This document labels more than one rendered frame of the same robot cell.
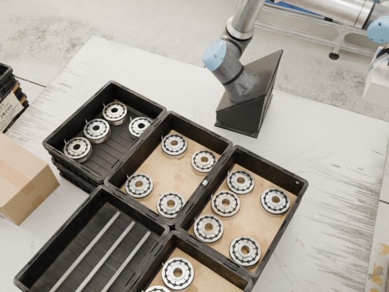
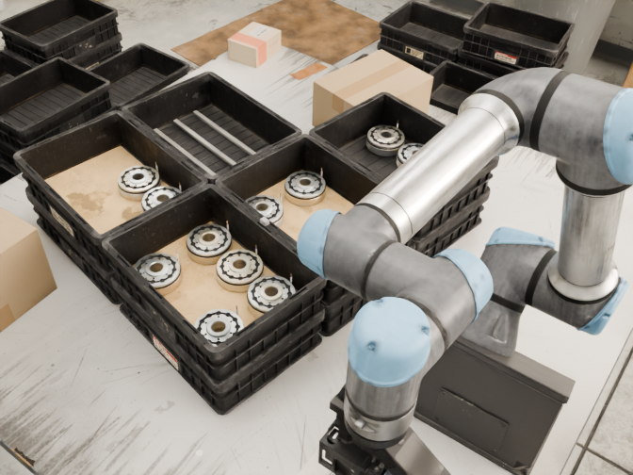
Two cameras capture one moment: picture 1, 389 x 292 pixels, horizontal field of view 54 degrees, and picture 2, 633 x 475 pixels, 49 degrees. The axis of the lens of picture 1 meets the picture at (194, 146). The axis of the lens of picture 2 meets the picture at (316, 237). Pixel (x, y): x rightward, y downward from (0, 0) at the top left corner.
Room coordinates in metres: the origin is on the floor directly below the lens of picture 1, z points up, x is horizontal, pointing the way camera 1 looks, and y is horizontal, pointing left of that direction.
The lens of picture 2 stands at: (0.99, -1.10, 1.97)
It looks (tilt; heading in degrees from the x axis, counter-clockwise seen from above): 44 degrees down; 101
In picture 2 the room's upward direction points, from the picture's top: 2 degrees clockwise
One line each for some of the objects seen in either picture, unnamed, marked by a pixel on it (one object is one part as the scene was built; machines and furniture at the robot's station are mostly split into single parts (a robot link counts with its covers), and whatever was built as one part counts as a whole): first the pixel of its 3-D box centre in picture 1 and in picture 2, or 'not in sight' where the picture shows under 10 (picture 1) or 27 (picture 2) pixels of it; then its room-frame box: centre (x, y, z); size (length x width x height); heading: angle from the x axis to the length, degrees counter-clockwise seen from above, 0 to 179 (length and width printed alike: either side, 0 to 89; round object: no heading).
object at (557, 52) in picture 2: not in sight; (508, 73); (1.26, 1.75, 0.37); 0.42 x 0.34 x 0.46; 157
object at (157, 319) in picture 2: (242, 212); (214, 278); (0.59, -0.17, 0.87); 0.40 x 0.30 x 0.11; 147
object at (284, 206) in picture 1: (275, 200); (219, 328); (0.63, -0.29, 0.86); 0.10 x 0.10 x 0.01
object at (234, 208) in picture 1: (225, 203); (239, 266); (0.62, -0.11, 0.86); 0.10 x 0.10 x 0.01
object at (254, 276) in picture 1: (243, 205); (212, 262); (0.59, -0.17, 0.92); 0.40 x 0.30 x 0.02; 147
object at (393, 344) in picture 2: not in sight; (388, 356); (0.98, -0.68, 1.41); 0.09 x 0.08 x 0.11; 63
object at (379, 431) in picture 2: not in sight; (378, 404); (0.98, -0.69, 1.33); 0.08 x 0.08 x 0.05
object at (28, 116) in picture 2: not in sight; (55, 142); (-0.41, 0.76, 0.37); 0.40 x 0.30 x 0.45; 67
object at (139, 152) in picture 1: (171, 171); (316, 215); (0.75, 0.09, 0.87); 0.40 x 0.30 x 0.11; 147
